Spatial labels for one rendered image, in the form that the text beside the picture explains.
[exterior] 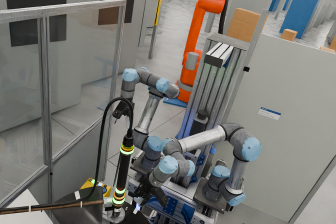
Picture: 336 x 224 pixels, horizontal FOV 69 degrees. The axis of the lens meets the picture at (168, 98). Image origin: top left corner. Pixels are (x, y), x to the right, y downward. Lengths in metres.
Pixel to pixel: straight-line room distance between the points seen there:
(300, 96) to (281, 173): 0.93
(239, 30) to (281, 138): 6.35
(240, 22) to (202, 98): 7.24
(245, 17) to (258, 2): 2.57
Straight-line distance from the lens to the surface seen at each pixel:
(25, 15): 1.35
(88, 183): 1.71
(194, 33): 4.80
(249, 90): 2.57
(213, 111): 1.66
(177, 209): 2.00
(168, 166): 1.09
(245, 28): 8.72
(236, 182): 1.56
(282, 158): 2.97
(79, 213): 1.21
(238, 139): 1.36
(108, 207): 1.04
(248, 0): 11.35
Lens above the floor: 2.36
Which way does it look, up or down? 28 degrees down
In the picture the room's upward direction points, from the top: 13 degrees clockwise
